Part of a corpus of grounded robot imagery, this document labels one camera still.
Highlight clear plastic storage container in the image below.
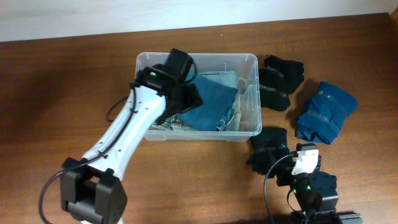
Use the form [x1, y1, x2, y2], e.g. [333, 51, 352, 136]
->
[144, 53, 262, 142]

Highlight light blue jeans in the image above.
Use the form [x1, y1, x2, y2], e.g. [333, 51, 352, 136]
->
[150, 70, 243, 133]

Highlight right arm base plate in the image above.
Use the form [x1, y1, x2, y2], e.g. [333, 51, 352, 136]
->
[338, 213, 363, 224]

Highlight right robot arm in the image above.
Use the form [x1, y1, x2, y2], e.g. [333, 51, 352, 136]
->
[277, 143, 338, 223]

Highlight black taped garment bundle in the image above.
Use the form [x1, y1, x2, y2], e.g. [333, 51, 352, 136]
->
[246, 126, 290, 175]
[259, 55, 304, 111]

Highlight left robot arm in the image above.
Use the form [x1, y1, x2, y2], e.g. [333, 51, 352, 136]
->
[60, 49, 203, 224]

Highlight blue taped sweater bundle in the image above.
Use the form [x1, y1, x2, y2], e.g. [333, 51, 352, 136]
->
[295, 82, 358, 144]

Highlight dark blue jeans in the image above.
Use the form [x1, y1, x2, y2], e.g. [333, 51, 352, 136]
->
[175, 72, 239, 132]

